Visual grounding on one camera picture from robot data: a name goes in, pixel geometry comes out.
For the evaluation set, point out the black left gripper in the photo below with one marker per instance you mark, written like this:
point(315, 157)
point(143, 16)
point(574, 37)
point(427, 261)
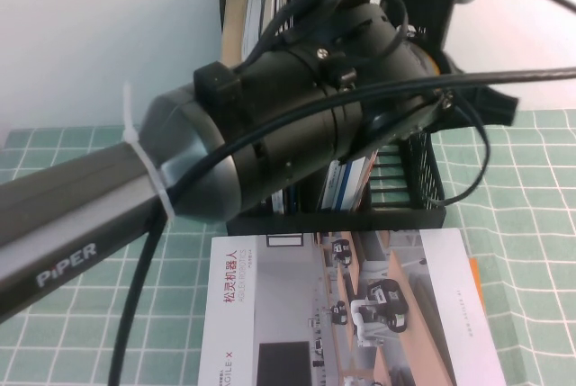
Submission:
point(491, 108)

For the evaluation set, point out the orange book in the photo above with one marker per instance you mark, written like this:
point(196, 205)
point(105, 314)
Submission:
point(476, 282)

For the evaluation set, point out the black plastic book holder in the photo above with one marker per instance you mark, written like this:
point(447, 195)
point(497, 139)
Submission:
point(337, 223)

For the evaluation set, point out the grey spine thin book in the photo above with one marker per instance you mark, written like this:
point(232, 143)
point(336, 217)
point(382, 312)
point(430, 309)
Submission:
point(268, 12)

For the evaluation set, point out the blue spine book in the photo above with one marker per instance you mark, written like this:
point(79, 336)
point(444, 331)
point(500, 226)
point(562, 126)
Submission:
point(235, 30)

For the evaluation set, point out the white blue-edged magazine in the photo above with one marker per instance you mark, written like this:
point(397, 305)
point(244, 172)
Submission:
point(344, 183)

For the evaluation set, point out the grey white robot brochure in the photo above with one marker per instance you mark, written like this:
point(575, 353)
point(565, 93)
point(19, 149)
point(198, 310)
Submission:
point(288, 305)

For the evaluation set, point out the white zip tie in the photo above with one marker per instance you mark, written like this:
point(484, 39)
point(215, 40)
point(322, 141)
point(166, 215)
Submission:
point(148, 165)

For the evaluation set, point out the green checked tablecloth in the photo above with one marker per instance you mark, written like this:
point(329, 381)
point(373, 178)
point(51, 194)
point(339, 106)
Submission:
point(90, 314)

